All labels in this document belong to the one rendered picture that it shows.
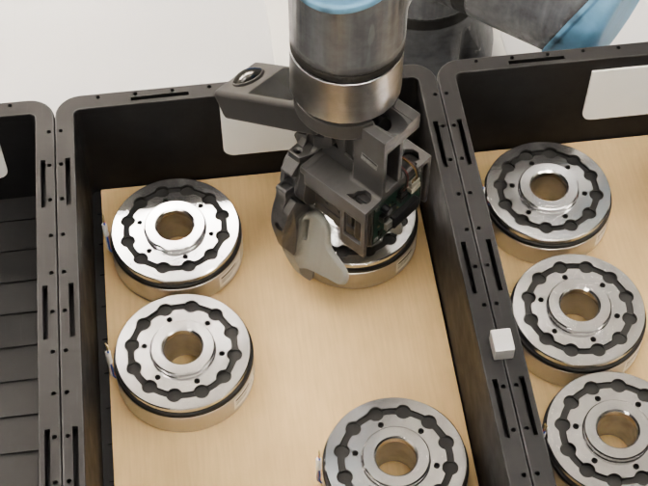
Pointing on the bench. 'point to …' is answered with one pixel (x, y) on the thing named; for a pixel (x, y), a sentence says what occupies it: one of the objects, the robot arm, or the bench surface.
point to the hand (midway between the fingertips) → (322, 244)
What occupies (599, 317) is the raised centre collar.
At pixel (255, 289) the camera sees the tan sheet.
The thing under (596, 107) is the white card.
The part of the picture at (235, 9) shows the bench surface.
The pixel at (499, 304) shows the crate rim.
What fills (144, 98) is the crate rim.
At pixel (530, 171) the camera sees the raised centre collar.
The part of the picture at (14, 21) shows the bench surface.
